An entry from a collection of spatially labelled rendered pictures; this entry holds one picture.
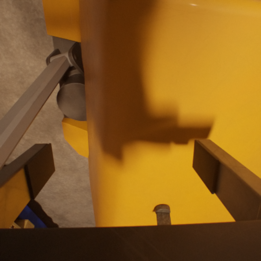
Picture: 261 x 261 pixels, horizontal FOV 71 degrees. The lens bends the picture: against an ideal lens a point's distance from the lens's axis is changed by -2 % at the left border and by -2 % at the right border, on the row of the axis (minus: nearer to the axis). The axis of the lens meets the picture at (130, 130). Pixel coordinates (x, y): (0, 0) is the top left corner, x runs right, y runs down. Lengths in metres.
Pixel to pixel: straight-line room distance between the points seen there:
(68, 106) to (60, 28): 0.27
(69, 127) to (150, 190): 0.74
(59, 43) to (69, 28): 0.12
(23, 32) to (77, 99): 0.58
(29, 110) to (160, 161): 0.31
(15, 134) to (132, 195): 0.25
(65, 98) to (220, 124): 0.61
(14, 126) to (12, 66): 0.93
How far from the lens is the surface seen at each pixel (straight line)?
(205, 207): 0.35
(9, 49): 1.28
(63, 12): 0.73
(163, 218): 0.32
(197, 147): 0.16
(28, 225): 2.21
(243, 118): 0.21
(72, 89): 0.71
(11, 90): 1.41
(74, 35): 0.72
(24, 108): 0.45
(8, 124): 0.42
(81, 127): 0.93
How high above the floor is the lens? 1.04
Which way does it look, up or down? 49 degrees down
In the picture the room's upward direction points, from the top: 179 degrees counter-clockwise
